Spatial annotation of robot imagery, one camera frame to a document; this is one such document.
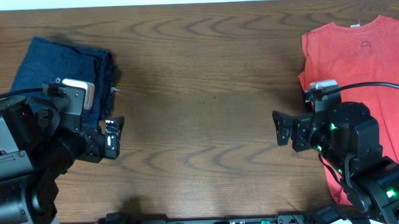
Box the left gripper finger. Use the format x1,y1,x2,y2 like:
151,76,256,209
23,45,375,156
104,135,120,160
105,116,125,137

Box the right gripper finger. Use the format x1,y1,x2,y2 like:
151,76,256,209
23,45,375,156
272,110,295,131
276,124,293,146

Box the navy blue shorts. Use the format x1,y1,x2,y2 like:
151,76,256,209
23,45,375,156
9,34,103,129

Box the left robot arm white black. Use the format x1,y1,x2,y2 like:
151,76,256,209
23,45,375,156
0,94,124,224

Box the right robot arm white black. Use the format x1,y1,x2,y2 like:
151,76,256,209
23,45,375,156
272,102,399,224

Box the folded navy blue garment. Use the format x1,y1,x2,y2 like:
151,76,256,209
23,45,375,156
83,48,115,126

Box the red t-shirt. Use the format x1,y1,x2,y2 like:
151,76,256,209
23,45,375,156
295,14,399,207

